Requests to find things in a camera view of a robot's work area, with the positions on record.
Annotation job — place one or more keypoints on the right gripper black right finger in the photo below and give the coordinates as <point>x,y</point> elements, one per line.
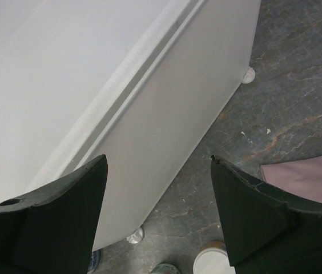
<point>265,229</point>

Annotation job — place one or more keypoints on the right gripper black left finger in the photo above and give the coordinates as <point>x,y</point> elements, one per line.
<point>52,229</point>

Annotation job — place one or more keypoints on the mauve pink cloth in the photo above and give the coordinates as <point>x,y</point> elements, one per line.
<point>302,177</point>

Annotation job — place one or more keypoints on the yellow labelled can white lid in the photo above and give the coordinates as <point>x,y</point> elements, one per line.
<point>213,259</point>

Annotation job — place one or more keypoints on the white plastic cube cabinet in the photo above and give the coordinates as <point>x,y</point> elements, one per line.
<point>138,81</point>

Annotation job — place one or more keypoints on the green labelled can white lid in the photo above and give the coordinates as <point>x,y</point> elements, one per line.
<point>165,268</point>

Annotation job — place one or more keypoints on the blue labelled open-top can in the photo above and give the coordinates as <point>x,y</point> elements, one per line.
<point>95,260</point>

